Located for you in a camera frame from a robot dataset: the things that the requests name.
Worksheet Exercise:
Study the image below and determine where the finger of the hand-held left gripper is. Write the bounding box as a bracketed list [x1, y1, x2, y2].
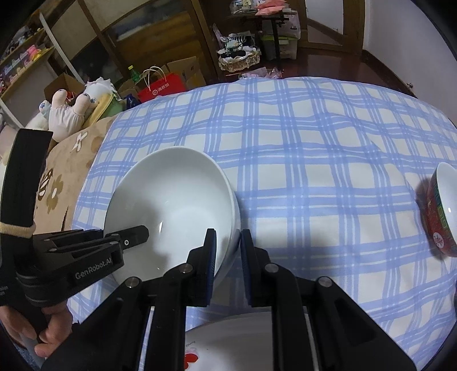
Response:
[34, 225, 150, 261]

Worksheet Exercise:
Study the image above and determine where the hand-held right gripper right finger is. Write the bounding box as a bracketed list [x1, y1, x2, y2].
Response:
[240, 229, 420, 371]

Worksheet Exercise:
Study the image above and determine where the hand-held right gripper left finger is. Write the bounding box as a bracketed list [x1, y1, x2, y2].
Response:
[43, 228, 218, 371]

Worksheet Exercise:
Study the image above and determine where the plain white bowl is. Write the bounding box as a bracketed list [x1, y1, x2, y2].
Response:
[103, 147, 241, 286]

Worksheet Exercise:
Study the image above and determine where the white cherry print plate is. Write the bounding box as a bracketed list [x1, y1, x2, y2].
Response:
[141, 310, 315, 371]

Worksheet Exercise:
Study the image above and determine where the red patterned bowl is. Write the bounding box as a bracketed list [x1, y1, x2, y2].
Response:
[416, 162, 457, 258]

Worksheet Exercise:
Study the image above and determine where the person's left hand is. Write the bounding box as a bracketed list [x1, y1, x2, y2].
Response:
[0, 303, 74, 359]

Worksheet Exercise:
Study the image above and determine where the cream plush toy with paws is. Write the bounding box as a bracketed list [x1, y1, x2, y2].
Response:
[25, 100, 52, 131]

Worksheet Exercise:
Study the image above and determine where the white and pink plush toy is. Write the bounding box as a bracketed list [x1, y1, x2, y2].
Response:
[48, 89, 99, 140]

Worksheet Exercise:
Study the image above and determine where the cardboard box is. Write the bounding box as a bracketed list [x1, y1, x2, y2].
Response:
[167, 56, 207, 90]
[44, 73, 86, 104]

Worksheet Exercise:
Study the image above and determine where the yellow green cushion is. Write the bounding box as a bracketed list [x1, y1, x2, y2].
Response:
[86, 93, 127, 125]

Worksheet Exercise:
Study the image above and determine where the white fluffy plush toy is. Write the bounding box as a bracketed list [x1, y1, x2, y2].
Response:
[84, 78, 120, 108]

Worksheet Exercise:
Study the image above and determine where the white toy shelf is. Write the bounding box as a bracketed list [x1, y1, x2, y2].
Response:
[0, 9, 72, 129]

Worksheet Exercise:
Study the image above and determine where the blue checked cloth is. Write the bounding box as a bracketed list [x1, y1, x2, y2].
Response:
[66, 76, 457, 370]

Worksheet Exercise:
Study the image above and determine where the red paper bag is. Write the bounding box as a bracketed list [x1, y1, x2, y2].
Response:
[137, 66, 187, 104]

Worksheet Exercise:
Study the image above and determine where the wooden glass door cabinet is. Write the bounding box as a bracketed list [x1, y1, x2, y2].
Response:
[73, 0, 229, 90]

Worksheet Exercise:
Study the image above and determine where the woven basket with socks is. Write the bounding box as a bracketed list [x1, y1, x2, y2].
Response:
[213, 23, 263, 72]

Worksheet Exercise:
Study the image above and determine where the clear plastic storage box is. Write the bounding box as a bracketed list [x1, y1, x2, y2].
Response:
[259, 36, 298, 61]

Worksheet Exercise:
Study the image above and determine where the black stand table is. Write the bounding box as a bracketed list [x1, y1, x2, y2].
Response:
[228, 11, 291, 70]

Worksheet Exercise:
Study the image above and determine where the pink packet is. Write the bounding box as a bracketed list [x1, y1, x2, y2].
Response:
[255, 0, 288, 17]

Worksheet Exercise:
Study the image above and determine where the wooden door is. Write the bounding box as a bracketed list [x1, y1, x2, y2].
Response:
[298, 0, 365, 54]

